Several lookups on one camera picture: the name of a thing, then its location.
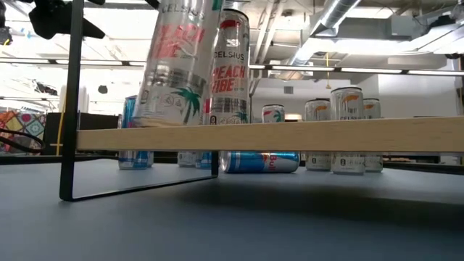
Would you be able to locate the white Celsius Peach Vibe can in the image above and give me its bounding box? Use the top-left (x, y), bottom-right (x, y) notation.
top-left (132, 0), bottom-right (224, 128)
top-left (261, 104), bottom-right (286, 124)
top-left (202, 7), bottom-right (252, 126)

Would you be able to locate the blue Red Bull can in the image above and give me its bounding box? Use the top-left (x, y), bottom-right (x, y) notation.
top-left (195, 151), bottom-right (213, 170)
top-left (219, 150), bottom-right (301, 174)
top-left (117, 94), bottom-right (155, 171)

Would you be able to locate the colourful patchwork cloth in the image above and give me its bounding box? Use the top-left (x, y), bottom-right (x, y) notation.
top-left (0, 109), bottom-right (47, 156)

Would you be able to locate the black background cabinet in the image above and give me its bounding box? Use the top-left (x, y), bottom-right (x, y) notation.
top-left (40, 111), bottom-right (123, 157)

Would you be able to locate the white Celsius Arctic Vibe can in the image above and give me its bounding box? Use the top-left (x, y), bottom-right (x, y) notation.
top-left (176, 151), bottom-right (197, 168)

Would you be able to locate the linear ceiling light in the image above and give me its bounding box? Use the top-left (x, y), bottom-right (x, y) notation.
top-left (0, 57), bottom-right (464, 77)

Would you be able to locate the yellow vertical cable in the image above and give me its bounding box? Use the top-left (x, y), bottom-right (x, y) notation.
top-left (54, 94), bottom-right (69, 157)

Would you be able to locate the black cable loop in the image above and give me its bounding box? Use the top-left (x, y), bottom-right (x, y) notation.
top-left (0, 128), bottom-right (46, 155)

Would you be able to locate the black table frame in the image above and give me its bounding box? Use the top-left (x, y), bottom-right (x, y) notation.
top-left (0, 154), bottom-right (464, 175)

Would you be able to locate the wooden shelf black metal frame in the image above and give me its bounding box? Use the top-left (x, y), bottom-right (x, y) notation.
top-left (59, 0), bottom-right (464, 203)

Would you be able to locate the silver ventilation duct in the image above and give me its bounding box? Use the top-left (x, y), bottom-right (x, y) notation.
top-left (286, 0), bottom-right (363, 79)

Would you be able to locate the yellow hanging cord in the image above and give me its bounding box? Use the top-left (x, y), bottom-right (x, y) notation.
top-left (325, 52), bottom-right (332, 90)

